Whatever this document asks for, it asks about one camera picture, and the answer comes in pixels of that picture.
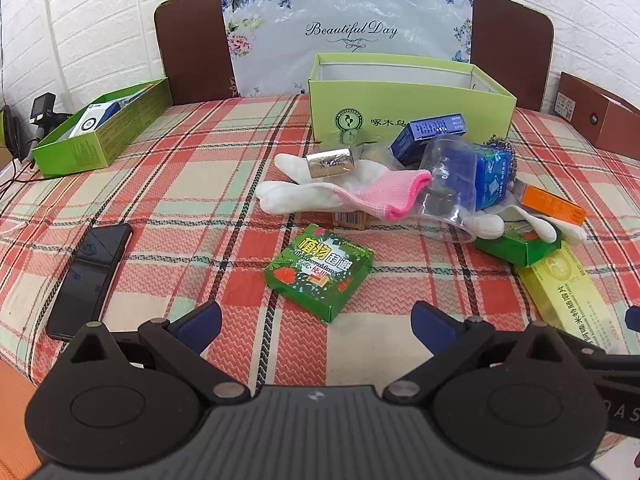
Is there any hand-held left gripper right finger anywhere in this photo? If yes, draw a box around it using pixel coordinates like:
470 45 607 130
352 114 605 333
384 301 576 403

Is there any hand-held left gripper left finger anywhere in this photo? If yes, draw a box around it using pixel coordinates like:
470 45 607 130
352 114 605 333
62 300 248 405

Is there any green floral small box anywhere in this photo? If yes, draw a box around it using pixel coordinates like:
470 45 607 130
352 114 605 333
263 222 376 325

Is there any clear plastic bag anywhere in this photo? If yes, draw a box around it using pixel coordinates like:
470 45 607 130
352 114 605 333
415 137 481 243

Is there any white glove with pink cuff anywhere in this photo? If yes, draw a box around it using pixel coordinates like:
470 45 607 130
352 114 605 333
255 152 433 222

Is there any large green cardboard box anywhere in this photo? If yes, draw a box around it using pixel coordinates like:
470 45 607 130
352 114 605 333
306 52 517 148

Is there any long yellow box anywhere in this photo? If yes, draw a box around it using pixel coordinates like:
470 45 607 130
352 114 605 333
515 245 631 361

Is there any black smartphone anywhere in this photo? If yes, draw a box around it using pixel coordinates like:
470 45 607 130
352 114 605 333
45 222 134 343

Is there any small brown box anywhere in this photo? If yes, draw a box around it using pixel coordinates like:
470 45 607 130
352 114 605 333
332 210 373 231

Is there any red plaid bed sheet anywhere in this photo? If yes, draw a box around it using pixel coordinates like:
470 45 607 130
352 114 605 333
0 92 640 461

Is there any orange box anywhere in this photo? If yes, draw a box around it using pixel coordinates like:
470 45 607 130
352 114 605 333
517 184 588 226

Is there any blue and green box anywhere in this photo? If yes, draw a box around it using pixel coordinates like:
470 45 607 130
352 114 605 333
472 144 511 211

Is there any steel wool scrubber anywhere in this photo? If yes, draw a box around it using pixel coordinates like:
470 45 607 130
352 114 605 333
480 135 518 186

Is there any dark blue box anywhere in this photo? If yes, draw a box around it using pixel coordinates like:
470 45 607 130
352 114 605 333
390 114 470 167

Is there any silver cylinder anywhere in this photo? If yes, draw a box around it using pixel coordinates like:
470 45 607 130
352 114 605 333
306 144 357 180

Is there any brown cardboard box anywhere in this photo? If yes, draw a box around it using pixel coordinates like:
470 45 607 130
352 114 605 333
556 71 640 151

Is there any shallow green box lid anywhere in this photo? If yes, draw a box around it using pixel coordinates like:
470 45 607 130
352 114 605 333
31 78 173 178

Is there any white and blue small box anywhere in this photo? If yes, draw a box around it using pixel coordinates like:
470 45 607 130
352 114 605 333
67 101 123 138

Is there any black device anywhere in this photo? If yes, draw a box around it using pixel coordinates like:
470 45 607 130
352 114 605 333
27 92 68 153

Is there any brown wooden headboard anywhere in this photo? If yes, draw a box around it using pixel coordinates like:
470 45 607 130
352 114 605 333
154 0 555 111

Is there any floral plastic sheet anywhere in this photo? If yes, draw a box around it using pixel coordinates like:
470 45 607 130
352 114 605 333
220 0 475 98

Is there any black cable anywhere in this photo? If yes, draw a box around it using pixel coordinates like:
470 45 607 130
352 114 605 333
0 104 38 201

